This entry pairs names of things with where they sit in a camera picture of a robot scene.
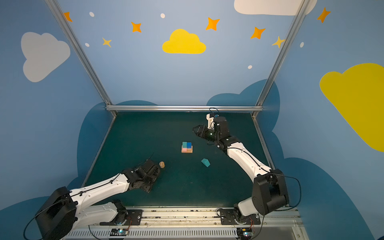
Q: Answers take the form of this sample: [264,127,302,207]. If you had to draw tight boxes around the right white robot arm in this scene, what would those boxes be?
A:
[193,114,290,224]

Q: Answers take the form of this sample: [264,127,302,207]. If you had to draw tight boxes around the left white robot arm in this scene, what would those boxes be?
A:
[35,159,161,240]

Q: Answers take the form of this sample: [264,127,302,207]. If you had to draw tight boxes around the teal house-shaped block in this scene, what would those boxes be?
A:
[201,159,211,167]

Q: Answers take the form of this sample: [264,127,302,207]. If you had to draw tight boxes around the left controller board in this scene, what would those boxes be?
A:
[110,228,129,238]

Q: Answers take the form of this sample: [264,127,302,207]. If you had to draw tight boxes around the controller board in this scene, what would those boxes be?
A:
[237,228,254,240]
[110,228,129,238]

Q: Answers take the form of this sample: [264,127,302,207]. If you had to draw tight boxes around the right controller board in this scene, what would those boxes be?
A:
[237,228,254,240]

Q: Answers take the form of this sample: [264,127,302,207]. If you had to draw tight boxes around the back aluminium frame rail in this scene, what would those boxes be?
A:
[106,105,263,112]

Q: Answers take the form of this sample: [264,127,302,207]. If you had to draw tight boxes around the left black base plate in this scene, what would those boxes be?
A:
[100,209,143,226]

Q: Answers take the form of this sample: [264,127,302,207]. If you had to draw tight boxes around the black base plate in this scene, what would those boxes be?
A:
[217,208,261,225]
[100,209,143,226]

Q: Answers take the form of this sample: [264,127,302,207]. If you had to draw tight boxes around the front aluminium rail bed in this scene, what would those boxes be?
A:
[64,207,309,240]

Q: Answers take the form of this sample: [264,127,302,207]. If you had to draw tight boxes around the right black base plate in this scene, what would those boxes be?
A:
[217,208,261,225]

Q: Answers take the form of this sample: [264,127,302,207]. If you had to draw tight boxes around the left aluminium frame post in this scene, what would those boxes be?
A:
[45,0,113,107]

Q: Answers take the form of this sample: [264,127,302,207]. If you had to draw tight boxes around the aluminium frame post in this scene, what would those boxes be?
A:
[45,0,113,107]
[256,0,311,108]

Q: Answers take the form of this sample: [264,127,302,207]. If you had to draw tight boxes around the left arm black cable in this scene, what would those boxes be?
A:
[23,203,49,240]

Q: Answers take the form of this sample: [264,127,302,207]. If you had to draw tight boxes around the right aluminium frame post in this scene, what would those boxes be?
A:
[256,0,311,108]

